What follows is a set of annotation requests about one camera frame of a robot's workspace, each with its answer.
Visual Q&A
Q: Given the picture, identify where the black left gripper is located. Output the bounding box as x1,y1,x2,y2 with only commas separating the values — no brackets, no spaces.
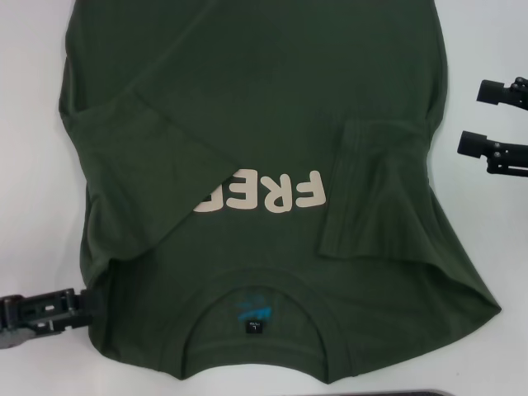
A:
0,287,105,352

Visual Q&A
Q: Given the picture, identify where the dark green FREE! t-shirt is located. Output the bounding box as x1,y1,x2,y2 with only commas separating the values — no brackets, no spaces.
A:
57,0,503,375

